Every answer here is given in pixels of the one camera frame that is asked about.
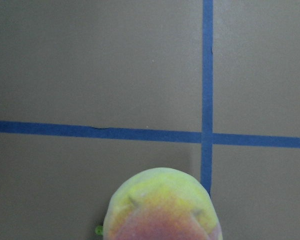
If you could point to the yellow pink peach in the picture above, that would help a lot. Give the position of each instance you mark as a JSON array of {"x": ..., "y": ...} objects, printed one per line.
[{"x": 161, "y": 204}]

